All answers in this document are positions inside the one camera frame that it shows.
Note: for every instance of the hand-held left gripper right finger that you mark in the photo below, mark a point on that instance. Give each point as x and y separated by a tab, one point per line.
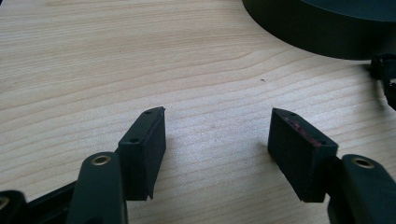
299	155

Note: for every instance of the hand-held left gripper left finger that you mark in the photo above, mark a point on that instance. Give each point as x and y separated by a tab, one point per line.
143	161

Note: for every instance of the dark round container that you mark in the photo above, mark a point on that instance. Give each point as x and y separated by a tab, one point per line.
327	28

